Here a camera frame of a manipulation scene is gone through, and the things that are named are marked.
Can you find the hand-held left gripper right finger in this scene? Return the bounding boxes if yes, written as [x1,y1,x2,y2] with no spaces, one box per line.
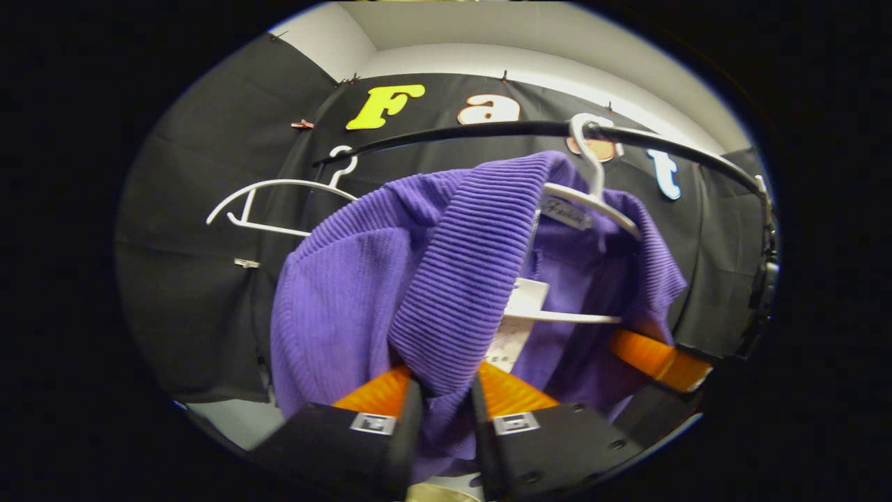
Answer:
[470,359,645,502]

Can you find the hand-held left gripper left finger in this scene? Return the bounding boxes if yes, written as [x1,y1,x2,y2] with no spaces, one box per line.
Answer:
[249,364,424,502]

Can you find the purple knit jacket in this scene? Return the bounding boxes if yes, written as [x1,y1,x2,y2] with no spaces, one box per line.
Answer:
[270,150,689,482]

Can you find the white plastic clothes hanger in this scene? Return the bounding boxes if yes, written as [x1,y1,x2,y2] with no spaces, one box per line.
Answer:
[512,113,643,326]
[206,145,360,238]

